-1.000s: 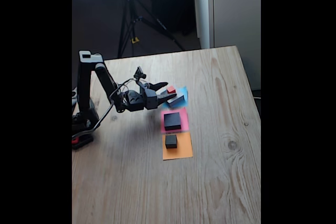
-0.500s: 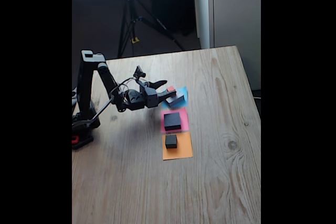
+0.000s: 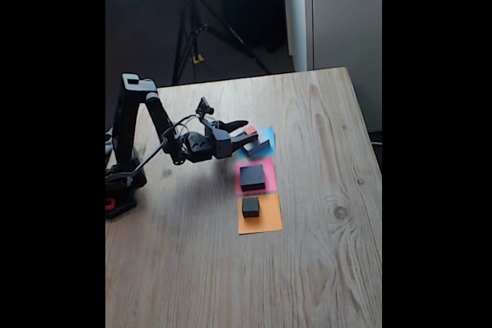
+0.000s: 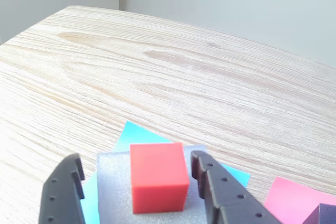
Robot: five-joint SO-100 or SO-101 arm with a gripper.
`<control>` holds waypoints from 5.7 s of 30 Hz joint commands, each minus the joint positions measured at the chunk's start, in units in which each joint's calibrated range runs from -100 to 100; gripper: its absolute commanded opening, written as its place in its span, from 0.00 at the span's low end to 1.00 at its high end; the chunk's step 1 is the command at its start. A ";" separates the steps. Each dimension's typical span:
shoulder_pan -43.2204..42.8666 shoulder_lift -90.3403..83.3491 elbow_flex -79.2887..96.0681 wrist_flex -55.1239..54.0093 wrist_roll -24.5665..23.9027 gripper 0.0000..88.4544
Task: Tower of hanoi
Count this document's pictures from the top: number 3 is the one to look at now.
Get orange paper sheet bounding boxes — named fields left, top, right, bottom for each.
left=237, top=192, right=284, bottom=236

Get large grey square block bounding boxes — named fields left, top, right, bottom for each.
left=241, top=134, right=272, bottom=159

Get blue paper sheet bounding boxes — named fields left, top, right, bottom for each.
left=237, top=125, right=277, bottom=160

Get small dark grey cube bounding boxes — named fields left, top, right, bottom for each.
left=241, top=196, right=261, bottom=219

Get black tripod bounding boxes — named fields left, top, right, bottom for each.
left=171, top=0, right=272, bottom=86

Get medium black square block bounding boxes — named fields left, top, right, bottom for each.
left=239, top=164, right=268, bottom=194

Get pink paper sheet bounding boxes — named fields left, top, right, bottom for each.
left=234, top=157, right=278, bottom=196

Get white grey cabinet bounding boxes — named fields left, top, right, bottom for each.
left=282, top=0, right=383, bottom=133

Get red black table clamp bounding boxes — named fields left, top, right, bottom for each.
left=105, top=194, right=138, bottom=220

